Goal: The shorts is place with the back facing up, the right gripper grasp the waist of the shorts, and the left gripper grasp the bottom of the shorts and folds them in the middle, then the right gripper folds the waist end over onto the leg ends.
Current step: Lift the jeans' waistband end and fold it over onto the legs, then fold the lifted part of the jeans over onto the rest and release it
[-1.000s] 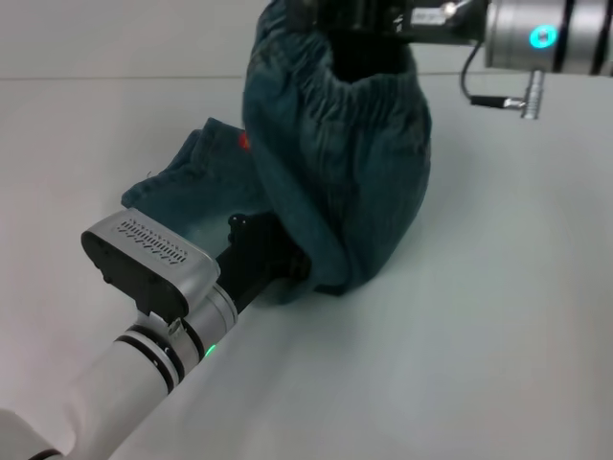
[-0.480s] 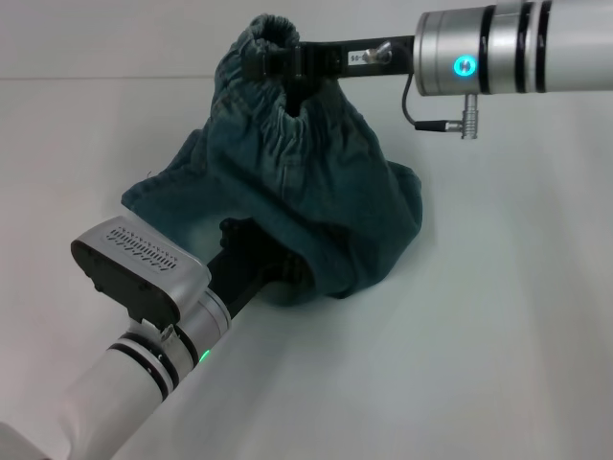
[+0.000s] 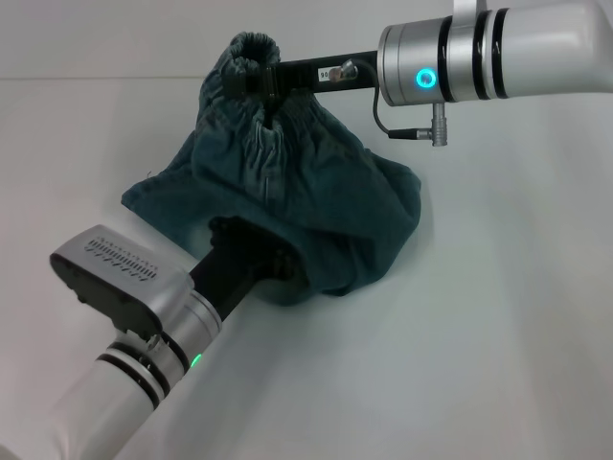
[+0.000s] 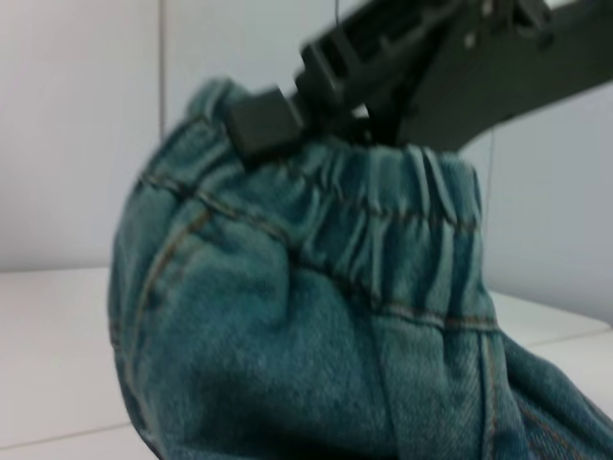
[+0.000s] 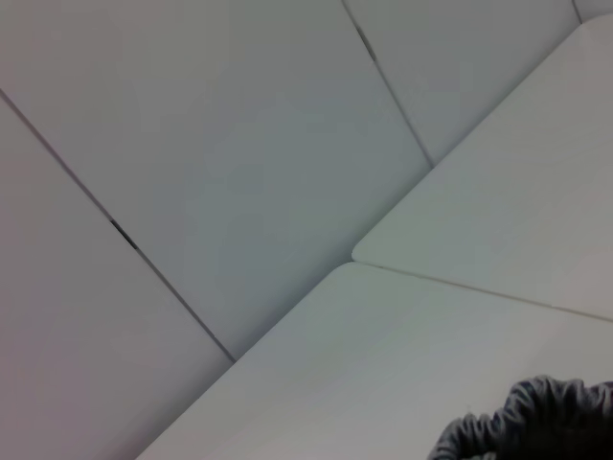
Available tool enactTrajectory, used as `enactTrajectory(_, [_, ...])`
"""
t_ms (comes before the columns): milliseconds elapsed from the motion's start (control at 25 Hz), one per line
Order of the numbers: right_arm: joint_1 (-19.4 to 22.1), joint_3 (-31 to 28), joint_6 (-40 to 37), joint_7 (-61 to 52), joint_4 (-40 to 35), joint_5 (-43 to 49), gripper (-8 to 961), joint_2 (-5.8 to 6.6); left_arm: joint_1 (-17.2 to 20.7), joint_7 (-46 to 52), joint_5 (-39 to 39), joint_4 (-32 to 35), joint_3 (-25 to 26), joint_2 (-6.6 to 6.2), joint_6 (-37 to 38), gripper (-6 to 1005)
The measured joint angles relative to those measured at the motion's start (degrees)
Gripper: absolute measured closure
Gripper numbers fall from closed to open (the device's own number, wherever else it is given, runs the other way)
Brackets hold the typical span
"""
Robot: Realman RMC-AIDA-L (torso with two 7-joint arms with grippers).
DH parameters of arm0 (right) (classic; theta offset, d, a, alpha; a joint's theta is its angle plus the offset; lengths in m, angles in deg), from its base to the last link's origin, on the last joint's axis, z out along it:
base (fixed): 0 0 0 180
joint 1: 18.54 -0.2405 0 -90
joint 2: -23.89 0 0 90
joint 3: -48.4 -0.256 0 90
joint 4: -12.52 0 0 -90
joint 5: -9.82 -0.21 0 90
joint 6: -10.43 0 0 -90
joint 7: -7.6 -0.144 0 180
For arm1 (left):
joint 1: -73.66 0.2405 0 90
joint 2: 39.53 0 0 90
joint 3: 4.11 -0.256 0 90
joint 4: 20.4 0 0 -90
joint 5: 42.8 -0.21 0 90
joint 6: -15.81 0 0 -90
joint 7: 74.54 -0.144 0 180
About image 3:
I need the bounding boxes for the blue denim shorts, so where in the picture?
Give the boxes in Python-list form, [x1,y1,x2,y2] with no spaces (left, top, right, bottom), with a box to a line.
[121,31,424,311]

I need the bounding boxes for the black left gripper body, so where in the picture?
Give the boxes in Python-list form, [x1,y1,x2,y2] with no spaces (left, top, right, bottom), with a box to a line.
[189,216,299,323]

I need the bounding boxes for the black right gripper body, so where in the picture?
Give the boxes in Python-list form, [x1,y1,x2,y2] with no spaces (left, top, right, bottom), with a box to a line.
[264,49,384,98]

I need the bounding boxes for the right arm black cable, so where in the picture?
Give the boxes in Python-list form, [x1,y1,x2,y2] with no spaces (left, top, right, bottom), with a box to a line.
[332,57,449,149]

